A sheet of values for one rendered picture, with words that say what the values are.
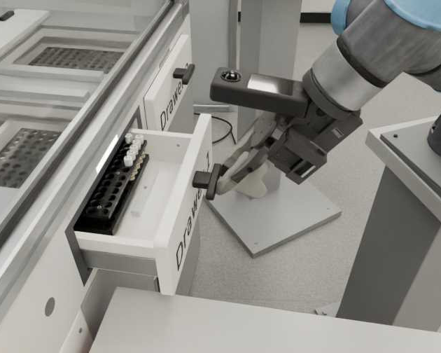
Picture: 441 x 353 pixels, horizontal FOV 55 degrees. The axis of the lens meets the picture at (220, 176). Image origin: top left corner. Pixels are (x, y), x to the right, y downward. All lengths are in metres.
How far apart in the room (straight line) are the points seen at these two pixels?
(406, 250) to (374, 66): 0.69
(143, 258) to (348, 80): 0.33
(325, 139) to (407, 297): 0.70
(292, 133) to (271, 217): 1.28
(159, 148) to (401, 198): 0.57
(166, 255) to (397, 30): 0.35
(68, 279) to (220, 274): 1.10
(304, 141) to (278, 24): 0.97
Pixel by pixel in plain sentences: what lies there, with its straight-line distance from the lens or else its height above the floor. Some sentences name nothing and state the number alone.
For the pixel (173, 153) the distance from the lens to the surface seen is 0.75.
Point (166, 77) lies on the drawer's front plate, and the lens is 0.85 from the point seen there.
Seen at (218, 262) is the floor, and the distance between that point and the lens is 1.66.
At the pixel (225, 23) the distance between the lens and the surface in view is 2.25.
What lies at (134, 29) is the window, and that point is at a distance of 0.78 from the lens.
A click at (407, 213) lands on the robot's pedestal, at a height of 0.62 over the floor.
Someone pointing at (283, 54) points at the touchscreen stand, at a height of 0.68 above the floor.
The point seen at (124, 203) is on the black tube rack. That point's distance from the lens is 0.65.
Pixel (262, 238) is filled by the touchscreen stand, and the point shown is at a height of 0.03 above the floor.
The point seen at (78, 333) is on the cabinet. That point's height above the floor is 0.77.
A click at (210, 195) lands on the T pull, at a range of 0.59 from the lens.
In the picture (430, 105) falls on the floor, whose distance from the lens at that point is 2.81.
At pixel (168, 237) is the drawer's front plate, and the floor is 0.93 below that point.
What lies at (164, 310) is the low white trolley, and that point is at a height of 0.76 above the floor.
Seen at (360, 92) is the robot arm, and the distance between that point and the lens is 0.48.
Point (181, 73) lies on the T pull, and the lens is 0.89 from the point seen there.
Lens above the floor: 1.31
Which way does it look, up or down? 41 degrees down
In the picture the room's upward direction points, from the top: straight up
